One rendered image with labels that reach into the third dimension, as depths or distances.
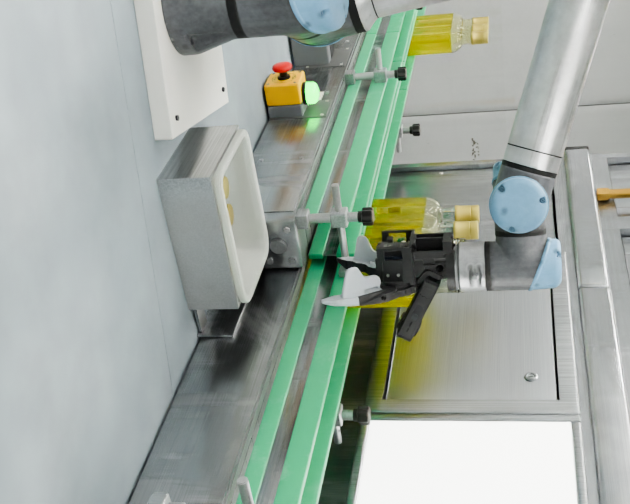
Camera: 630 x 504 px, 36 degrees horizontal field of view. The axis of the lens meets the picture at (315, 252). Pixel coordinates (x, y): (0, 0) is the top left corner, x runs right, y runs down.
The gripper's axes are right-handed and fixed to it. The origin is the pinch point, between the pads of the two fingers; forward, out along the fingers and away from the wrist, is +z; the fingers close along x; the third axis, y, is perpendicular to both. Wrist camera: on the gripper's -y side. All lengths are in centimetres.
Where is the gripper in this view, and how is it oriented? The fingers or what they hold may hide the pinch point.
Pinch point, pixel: (328, 283)
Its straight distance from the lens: 152.7
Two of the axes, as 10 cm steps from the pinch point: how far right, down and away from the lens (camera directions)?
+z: -9.8, 0.4, 2.1
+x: -1.8, 4.1, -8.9
